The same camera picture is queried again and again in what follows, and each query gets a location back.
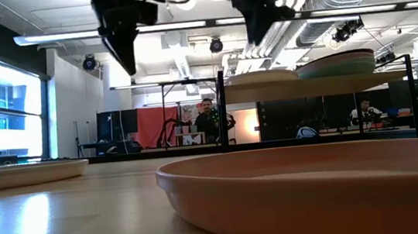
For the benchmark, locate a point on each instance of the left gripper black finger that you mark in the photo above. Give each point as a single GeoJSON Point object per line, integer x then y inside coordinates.
{"type": "Point", "coordinates": [126, 49]}

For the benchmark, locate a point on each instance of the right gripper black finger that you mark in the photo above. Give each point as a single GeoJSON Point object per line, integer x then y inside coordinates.
{"type": "Point", "coordinates": [259, 31]}

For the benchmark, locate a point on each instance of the beige plate stack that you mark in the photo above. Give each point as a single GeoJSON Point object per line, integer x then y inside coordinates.
{"type": "Point", "coordinates": [261, 77]}

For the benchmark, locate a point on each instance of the black plate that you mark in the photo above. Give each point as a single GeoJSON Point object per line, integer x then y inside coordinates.
{"type": "Point", "coordinates": [342, 53]}

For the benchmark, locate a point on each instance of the green plate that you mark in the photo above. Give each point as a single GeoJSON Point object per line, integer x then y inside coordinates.
{"type": "Point", "coordinates": [340, 70]}

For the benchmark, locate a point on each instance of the terracotta plate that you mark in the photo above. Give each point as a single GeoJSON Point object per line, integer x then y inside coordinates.
{"type": "Point", "coordinates": [319, 199]}

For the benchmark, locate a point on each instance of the rig light bar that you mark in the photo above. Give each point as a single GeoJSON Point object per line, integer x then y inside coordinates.
{"type": "Point", "coordinates": [68, 36]}

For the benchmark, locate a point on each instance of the black partition panel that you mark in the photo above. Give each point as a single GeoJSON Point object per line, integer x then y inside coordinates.
{"type": "Point", "coordinates": [116, 126]}

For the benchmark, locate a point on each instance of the red fabric panel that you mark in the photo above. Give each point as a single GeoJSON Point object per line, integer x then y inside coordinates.
{"type": "Point", "coordinates": [151, 123]}

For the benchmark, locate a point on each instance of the black ceiling spotlight cluster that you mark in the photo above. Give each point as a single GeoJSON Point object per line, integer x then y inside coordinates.
{"type": "Point", "coordinates": [348, 30]}

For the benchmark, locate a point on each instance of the black cabinet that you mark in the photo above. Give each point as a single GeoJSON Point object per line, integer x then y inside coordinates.
{"type": "Point", "coordinates": [283, 119]}

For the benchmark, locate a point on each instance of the person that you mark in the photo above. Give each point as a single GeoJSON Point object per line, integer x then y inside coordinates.
{"type": "Point", "coordinates": [207, 121]}
{"type": "Point", "coordinates": [366, 112]}

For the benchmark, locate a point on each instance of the white blue ball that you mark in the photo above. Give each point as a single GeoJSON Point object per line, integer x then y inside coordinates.
{"type": "Point", "coordinates": [306, 132]}

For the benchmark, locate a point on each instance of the large window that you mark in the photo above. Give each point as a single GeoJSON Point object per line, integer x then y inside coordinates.
{"type": "Point", "coordinates": [10, 114]}

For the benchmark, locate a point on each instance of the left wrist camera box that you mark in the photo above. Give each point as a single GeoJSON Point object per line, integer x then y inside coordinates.
{"type": "Point", "coordinates": [145, 14]}

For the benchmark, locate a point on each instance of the black aluminium rig frame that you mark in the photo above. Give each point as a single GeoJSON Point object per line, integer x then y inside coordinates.
{"type": "Point", "coordinates": [332, 138]}

